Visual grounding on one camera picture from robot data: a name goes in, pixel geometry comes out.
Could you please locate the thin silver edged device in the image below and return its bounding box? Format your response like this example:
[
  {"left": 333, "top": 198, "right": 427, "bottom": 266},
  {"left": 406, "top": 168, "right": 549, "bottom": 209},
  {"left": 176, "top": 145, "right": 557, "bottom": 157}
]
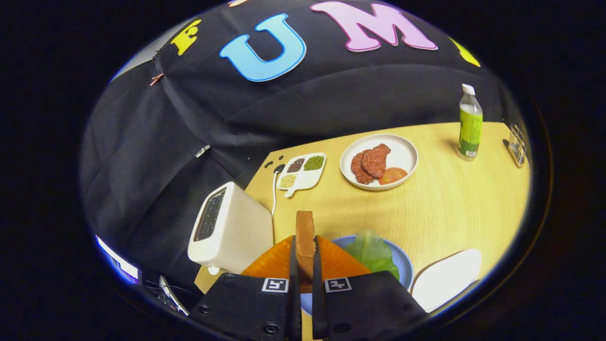
[{"left": 159, "top": 275, "right": 190, "bottom": 316}]

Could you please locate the black backdrop cloth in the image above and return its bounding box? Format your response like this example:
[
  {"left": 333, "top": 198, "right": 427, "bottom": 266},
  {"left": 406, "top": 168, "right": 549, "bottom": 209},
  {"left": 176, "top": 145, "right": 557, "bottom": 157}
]
[{"left": 80, "top": 0, "right": 509, "bottom": 294}]

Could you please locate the metal wire rack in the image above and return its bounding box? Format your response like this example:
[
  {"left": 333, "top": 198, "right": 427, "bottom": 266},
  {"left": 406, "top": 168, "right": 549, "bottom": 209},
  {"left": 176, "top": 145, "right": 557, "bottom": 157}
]
[{"left": 507, "top": 124, "right": 527, "bottom": 168}]

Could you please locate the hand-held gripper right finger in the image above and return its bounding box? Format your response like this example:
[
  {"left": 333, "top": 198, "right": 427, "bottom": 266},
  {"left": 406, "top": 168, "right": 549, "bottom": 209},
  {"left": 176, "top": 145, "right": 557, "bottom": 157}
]
[{"left": 312, "top": 235, "right": 429, "bottom": 341}]

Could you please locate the lit monitor screen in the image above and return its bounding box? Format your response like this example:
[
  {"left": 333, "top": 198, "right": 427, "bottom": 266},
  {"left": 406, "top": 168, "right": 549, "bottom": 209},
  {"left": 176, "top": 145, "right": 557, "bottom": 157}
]
[{"left": 95, "top": 234, "right": 143, "bottom": 286}]

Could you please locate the white divided seed dish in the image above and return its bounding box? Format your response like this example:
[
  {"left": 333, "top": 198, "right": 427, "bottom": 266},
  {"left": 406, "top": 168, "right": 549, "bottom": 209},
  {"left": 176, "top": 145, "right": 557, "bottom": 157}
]
[{"left": 276, "top": 152, "right": 327, "bottom": 198}]

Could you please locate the green lettuce leaf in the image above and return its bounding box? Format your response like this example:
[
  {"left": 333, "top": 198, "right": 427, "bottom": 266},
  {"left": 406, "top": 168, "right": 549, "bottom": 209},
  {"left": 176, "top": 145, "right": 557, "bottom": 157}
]
[{"left": 343, "top": 230, "right": 401, "bottom": 281}]

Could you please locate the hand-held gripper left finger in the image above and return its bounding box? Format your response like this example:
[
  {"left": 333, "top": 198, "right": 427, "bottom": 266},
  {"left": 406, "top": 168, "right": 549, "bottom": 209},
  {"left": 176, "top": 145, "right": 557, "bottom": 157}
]
[{"left": 189, "top": 235, "right": 302, "bottom": 341}]

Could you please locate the white rounded square plate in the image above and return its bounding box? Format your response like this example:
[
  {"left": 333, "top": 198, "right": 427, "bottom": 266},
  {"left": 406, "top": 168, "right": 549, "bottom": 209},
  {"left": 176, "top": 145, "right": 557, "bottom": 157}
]
[{"left": 411, "top": 249, "right": 482, "bottom": 313}]

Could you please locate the red tomato slice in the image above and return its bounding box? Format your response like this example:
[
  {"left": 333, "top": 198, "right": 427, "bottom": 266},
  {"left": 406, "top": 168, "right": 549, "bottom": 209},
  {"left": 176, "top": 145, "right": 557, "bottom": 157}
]
[{"left": 378, "top": 167, "right": 409, "bottom": 185}]

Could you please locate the green label plastic bottle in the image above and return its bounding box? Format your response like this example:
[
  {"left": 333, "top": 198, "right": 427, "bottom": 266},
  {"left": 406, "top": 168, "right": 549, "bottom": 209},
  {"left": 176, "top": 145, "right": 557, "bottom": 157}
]
[{"left": 457, "top": 84, "right": 483, "bottom": 161}]

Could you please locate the round white plate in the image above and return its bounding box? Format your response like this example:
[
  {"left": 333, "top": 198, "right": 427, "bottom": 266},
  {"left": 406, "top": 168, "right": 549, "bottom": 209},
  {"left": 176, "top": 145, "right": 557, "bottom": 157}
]
[{"left": 340, "top": 134, "right": 419, "bottom": 191}]

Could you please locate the blue plate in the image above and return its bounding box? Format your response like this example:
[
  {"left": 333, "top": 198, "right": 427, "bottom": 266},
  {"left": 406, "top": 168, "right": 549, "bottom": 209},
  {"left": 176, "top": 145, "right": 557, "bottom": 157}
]
[{"left": 301, "top": 235, "right": 415, "bottom": 316}]

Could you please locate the brown crust bread slice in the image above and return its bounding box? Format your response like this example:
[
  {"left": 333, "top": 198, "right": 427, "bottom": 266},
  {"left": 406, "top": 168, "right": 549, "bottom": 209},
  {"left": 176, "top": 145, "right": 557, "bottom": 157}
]
[{"left": 295, "top": 211, "right": 316, "bottom": 293}]

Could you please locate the white toaster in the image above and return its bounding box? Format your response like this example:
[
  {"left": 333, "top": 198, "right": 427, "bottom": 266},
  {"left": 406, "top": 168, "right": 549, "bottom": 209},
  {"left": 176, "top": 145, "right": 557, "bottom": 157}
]
[{"left": 187, "top": 182, "right": 274, "bottom": 275}]

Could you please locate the brown meat patty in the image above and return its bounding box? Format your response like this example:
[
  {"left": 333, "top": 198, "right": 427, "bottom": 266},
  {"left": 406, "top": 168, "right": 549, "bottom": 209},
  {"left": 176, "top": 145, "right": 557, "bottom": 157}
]
[
  {"left": 351, "top": 152, "right": 374, "bottom": 185},
  {"left": 361, "top": 144, "right": 392, "bottom": 179}
]

